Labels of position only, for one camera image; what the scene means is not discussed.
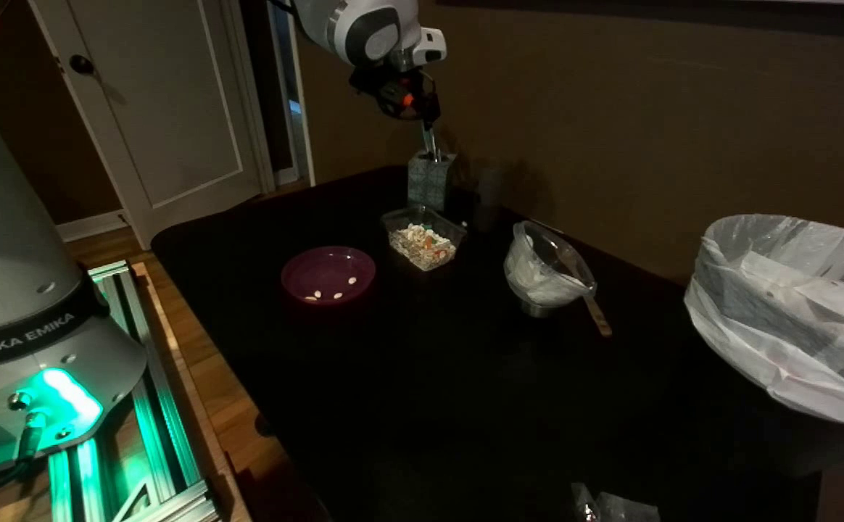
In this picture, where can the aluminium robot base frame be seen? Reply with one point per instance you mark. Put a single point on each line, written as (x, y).
(148, 443)

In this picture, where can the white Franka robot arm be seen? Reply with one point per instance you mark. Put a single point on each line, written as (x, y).
(3, 240)

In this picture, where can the white panel door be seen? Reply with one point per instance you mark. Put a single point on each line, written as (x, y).
(169, 104)

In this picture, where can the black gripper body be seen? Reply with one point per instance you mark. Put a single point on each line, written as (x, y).
(393, 90)

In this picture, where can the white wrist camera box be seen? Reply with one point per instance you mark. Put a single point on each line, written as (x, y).
(431, 43)

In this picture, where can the clear plastic food container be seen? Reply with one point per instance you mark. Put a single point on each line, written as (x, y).
(424, 240)

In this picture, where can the trash can with white liner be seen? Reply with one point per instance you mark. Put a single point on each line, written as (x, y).
(798, 307)

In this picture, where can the black door knob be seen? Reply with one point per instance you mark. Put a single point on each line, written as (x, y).
(82, 65)

